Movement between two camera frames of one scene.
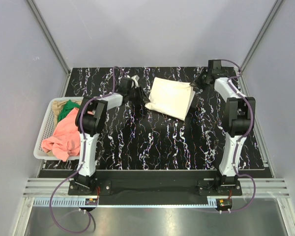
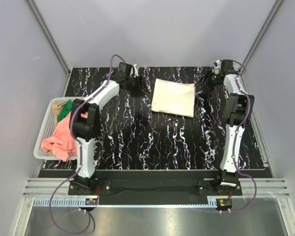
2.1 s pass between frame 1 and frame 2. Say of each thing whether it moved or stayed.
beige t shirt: stayed
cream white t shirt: stayed
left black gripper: moved
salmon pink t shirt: stayed
